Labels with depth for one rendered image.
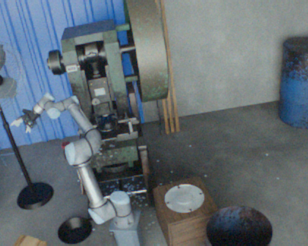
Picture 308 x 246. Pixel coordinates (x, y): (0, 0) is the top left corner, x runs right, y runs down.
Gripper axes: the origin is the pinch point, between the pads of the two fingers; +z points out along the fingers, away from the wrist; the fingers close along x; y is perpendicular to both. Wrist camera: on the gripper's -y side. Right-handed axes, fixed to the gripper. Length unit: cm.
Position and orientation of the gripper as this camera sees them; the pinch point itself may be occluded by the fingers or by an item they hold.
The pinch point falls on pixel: (17, 129)
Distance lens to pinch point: 245.5
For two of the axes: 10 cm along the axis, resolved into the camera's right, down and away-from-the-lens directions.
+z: -7.2, 6.7, 1.9
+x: 4.8, 2.8, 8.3
